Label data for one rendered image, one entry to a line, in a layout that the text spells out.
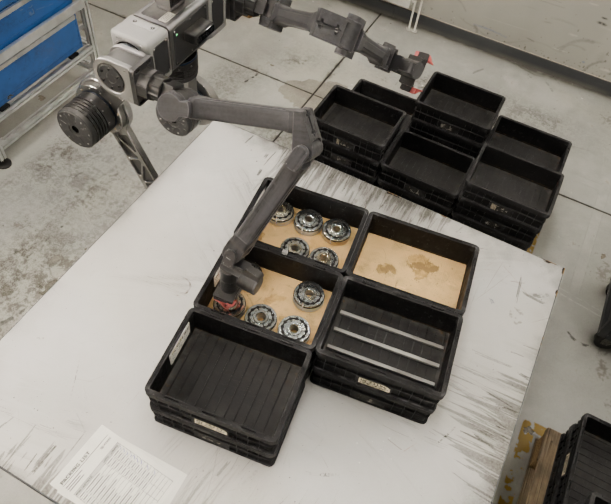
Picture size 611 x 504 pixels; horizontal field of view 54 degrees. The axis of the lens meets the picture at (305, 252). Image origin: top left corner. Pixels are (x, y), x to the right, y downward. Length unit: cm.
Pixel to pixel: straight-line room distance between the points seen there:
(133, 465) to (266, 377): 46
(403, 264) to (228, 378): 74
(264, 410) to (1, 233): 201
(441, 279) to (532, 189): 107
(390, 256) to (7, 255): 198
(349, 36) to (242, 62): 260
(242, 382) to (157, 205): 88
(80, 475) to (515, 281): 164
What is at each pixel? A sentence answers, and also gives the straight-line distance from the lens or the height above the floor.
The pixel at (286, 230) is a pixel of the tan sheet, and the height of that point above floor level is 83.
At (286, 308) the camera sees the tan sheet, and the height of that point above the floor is 83.
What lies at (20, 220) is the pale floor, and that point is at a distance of 346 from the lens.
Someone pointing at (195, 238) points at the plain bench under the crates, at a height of 70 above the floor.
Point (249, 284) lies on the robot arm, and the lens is 173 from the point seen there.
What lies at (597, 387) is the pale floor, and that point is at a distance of 321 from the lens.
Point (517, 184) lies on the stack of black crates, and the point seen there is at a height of 49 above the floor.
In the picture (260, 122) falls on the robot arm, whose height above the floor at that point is 149.
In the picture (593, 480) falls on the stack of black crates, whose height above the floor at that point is 27.
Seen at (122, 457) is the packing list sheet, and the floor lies 70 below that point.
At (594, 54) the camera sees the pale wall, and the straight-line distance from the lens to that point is 469.
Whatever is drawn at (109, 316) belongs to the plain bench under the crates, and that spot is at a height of 70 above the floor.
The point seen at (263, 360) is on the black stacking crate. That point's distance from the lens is 189.
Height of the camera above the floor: 252
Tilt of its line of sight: 53 degrees down
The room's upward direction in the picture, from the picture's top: 8 degrees clockwise
